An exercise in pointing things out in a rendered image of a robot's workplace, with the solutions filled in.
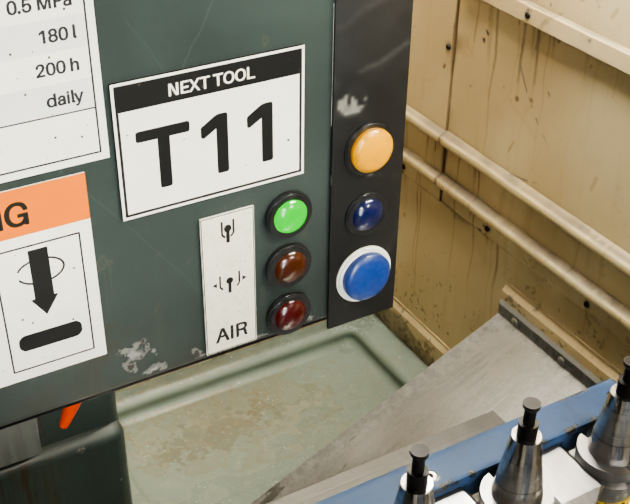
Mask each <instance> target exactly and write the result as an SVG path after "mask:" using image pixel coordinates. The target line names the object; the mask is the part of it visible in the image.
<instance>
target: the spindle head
mask: <svg viewBox="0 0 630 504"><path fill-rule="evenodd" d="M93 4H94V13H95V22H96V32H97V41H98V50H99V60H100V69H101V78H102V87H103V97H104V106H105V115H106V125H107V134H108V143H109V153H110V157H109V158H105V159H101V160H96V161H92V162H88V163H84V164H80V165H76V166H71V167H67V168H63V169H59V170H55V171H50V172H46V173H42V174H38V175H34V176H30V177H25V178H21V179H17V180H13V181H9V182H4V183H0V192H1V191H6V190H10V189H14V188H18V187H22V186H26V185H30V184H34V183H39V182H43V181H47V180H51V179H55V178H59V177H63V176H67V175H72V174H76V173H80V172H85V179H86V187H87V195H88V203H89V211H90V220H91V228H92V236H93V244H94V252H95V260H96V268H97V276H98V284H99V292H100V300H101V309H102V317H103V325H104V333H105V341H106V349H107V354H105V355H102V356H99V357H96V358H92V359H89V360H86V361H83V362H80V363H77V364H74V365H71V366H68V367H65V368H61V369H58V370H55V371H52V372H49V373H46V374H43V375H40V376H37V377H33V378H30V379H27V380H24V381H21V382H18V383H15V384H12V385H9V386H5V387H2V388H0V430H2V429H5V428H7V427H10V426H13V425H16V424H19V423H22V422H25V421H28V420H31V419H34V418H37V417H40V416H43V415H46V414H49V413H52V412H55V411H58V410H61V409H64V408H66V407H69V406H72V405H75V404H78V403H81V402H84V401H87V400H90V399H93V398H96V397H99V396H102V395H105V394H108V393H111V392H114V391H117V390H120V389H123V388H126V387H128V386H131V385H134V384H137V383H140V382H143V381H146V380H149V379H152V378H155V377H158V376H161V375H164V374H167V373H170V372H173V371H176V370H179V369H182V368H185V367H188V366H190V365H193V364H196V363H199V362H202V361H205V360H208V359H211V358H214V357H217V356H220V355H223V354H226V353H229V352H232V351H235V350H238V349H241V348H244V347H247V346H249V345H252V344H255V343H258V342H261V341H264V340H267V339H270V338H273V337H276V336H279V334H276V333H274V332H273V331H272V330H271V329H270V328H269V327H268V324H267V313H268V311H269V309H270V307H271V305H272V304H273V303H274V302H275V300H277V299H278V298H279V297H280V296H282V295H284V294H286V293H289V292H301V293H303V294H304V295H306V296H307V297H308V299H309V300H310V303H311V312H310V315H309V317H308V319H307V321H306V322H305V323H304V325H303V326H302V327H300V328H303V327H306V326H309V325H311V324H314V323H317V322H320V321H323V320H326V319H327V291H328V249H329V207H330V165H331V103H332V61H333V19H334V0H93ZM299 44H304V45H305V78H304V173H303V174H299V175H295V176H292V177H288V178H284V179H281V180H277V181H273V182H269V183H266V184H262V185H258V186H254V187H251V188H247V189H243V190H239V191H236V192H232V193H228V194H225V195H221V196H217V197H213V198H210V199H206V200H202V201H198V202H195V203H191V204H187V205H183V206H180V207H176V208H172V209H169V210H165V211H161V212H157V213H154V214H150V215H146V216H142V217H139V218H135V219H131V220H127V221H124V222H123V220H122V212H121V203H120V193H119V183H118V174H117V164H116V155H115V145H114V135H113V126H112V116H111V107H110V97H109V87H108V84H111V83H116V82H121V81H126V80H131V79H135V78H140V77H145V76H150V75H155V74H160V73H164V72H169V71H174V70H179V69H184V68H188V67H193V66H198V65H203V64H208V63H212V62H217V61H222V60H227V59H232V58H236V57H241V56H246V55H251V54H256V53H261V52H265V51H270V50H275V49H280V48H285V47H289V46H294V45H299ZM288 191H300V192H302V193H304V194H305V195H306V196H307V197H308V198H309V199H310V201H311V203H312V215H311V218H310V221H309V222H308V224H307V225H306V227H305V228H304V229H303V230H302V231H301V232H300V233H298V234H297V235H295V236H293V237H290V238H284V239H282V238H277V237H275V236H273V235H272V234H271V233H270V232H269V231H268V229H267V227H266V224H265V216H266V212H267V209H268V208H269V206H270V204H271V203H272V202H273V201H274V200H275V199H276V198H277V197H278V196H280V195H281V194H283V193H285V192H288ZM249 205H253V206H254V239H255V283H256V328H257V339H256V340H253V341H250V342H247V343H244V344H241V345H238V346H235V347H232V348H229V349H226V350H223V351H220V352H218V353H215V354H212V355H209V356H207V354H206V338H205V320H204V303H203V285H202V267H201V250H200V232H199V219H202V218H206V217H209V216H213V215H217V214H220V213H224V212H228V211H231V210H235V209H238V208H242V207H246V206H249ZM289 243H300V244H302V245H304V246H305V247H306V248H307V249H308V250H309V251H310V253H311V257H312V262H311V267H310V269H309V271H308V273H307V275H306V276H305V277H304V278H303V279H302V280H301V281H300V282H299V283H297V284H296V285H294V286H291V287H288V288H278V287H275V286H274V285H272V284H271V283H270V281H269V280H268V278H267V276H266V266H267V263H268V261H269V259H270V257H271V256H272V254H273V253H274V252H275V251H276V250H277V249H279V248H280V247H282V246H284V245H286V244H289ZM300 328H299V329H300Z"/></svg>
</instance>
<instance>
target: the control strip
mask: <svg viewBox="0 0 630 504"><path fill-rule="evenodd" d="M412 14H413V0H334V43H333V85H332V126H331V165H330V207H329V249H328V291H327V329H330V328H333V327H336V326H339V325H342V324H345V323H348V322H351V321H354V320H357V319H359V318H362V317H365V316H368V315H371V314H374V313H377V312H380V311H383V310H386V309H389V308H391V307H393V298H394V283H395V268H396V253H397V238H398V223H399V208H400V193H401V178H402V163H403V148H404V133H405V118H406V103H407V88H408V73H409V59H410V44H411V29H412ZM371 128H382V129H384V130H385V131H387V132H388V133H389V134H390V135H391V137H392V140H393V150H392V153H391V156H390V158H389V160H388V161H387V163H386V164H385V165H384V166H383V167H381V168H380V169H378V170H376V171H374V172H371V173H363V172H360V171H359V170H358V169H356V168H355V167H354V165H353V164H352V161H351V150H352V147H353V144H354V143H355V141H356V140H357V138H358V137H359V136H360V135H361V134H362V133H363V132H365V131H367V130H369V129H371ZM368 199H377V200H379V201H380V202H381V203H382V206H383V215H382V218H381V220H380V221H379V223H378V224H377V225H376V226H375V227H373V228H372V229H369V230H366V231H361V230H358V229H356V228H355V226H354V225H353V215H354V212H355V210H356V209H357V207H358V206H359V205H360V204H361V203H362V202H364V201H366V200H368ZM290 200H300V201H302V202H303V203H304V204H305V205H306V207H307V217H306V220H305V222H304V223H303V225H302V226H301V227H300V228H299V229H298V230H296V231H294V232H292V233H281V232H279V231H278V230H277V229H276V227H275V225H274V218H275V214H276V212H277V211H278V209H279V208H280V207H281V206H282V205H283V204H284V203H286V202H288V201H290ZM311 215H312V203H311V201H310V199H309V198H308V197H307V196H306V195H305V194H304V193H302V192H300V191H288V192H285V193H283V194H281V195H280V196H278V197H277V198H276V199H275V200H274V201H273V202H272V203H271V204H270V206H269V208H268V209H267V212H266V216H265V224H266V227H267V229H268V231H269V232H270V233H271V234H272V235H273V236H275V237H277V238H282V239H284V238H290V237H293V236H295V235H297V234H298V233H300V232H301V231H302V230H303V229H304V228H305V227H306V225H307V224H308V222H309V221H310V218H311ZM290 252H301V253H302V254H304V256H305V257H306V260H307V265H306V269H305V271H304V273H303V275H302V276H301V277H300V278H299V279H297V280H296V281H294V282H291V283H281V282H279V281H278V280H277V279H276V277H275V267H276V265H277V263H278V261H279V260H280V259H281V258H282V257H283V256H284V255H286V254H288V253H290ZM368 252H377V253H380V254H382V255H383V256H384V257H385V258H386V259H387V260H388V262H389V264H390V275H389V278H388V281H387V283H386V285H385V286H384V288H383V289H382V290H381V291H380V292H379V293H378V294H376V295H375V296H373V297H371V298H369V299H366V300H360V301H359V300H354V299H352V298H350V297H349V296H348V295H347V294H346V293H345V291H344V289H343V284H342V282H343V276H344V273H345V271H346V269H347V268H348V266H349V265H350V264H351V263H352V262H353V261H354V260H355V259H356V258H357V257H359V256H361V255H362V254H365V253H368ZM311 262H312V257H311V253H310V251H309V250H308V249H307V248H306V247H305V246H304V245H302V244H300V243H289V244H286V245H284V246H282V247H280V248H279V249H277V250H276V251H275V252H274V253H273V254H272V256H271V257H270V259H269V261H268V263H267V266H266V276H267V278H268V280H269V281H270V283H271V284H272V285H274V286H275V287H278V288H288V287H291V286H294V285H296V284H297V283H299V282H300V281H301V280H302V279H303V278H304V277H305V276H306V275H307V273H308V271H309V269H310V267H311ZM293 300H299V301H302V302H303V303H304V304H305V306H306V315H305V318H304V320H303V321H302V322H301V324H300V325H298V326H297V327H296V328H294V329H291V330H281V329H279V328H278V327H277V326H276V323H275V317H276V314H277V312H278V310H279V309H280V308H281V307H282V306H283V305H284V304H286V303H287V302H289V301H293ZM310 312H311V303H310V300H309V299H308V297H307V296H306V295H304V294H303V293H301V292H289V293H286V294H284V295H282V296H280V297H279V298H278V299H277V300H275V302H274V303H273V304H272V305H271V307H270V309H269V311H268V313H267V324H268V327H269V328H270V329H271V330H272V331H273V332H274V333H276V334H279V335H287V334H290V333H293V332H295V331H296V330H298V329H299V328H300V327H302V326H303V325H304V323H305V322H306V321H307V319H308V317H309V315H310Z"/></svg>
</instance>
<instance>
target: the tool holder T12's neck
mask: <svg viewBox="0 0 630 504"><path fill-rule="evenodd" d="M626 485H627V487H628V492H627V493H624V494H608V493H603V492H602V493H601V495H600V497H599V500H598V501H599V502H603V503H618V502H622V501H624V500H626V499H627V498H628V497H629V496H630V482H629V483H627V484H626Z"/></svg>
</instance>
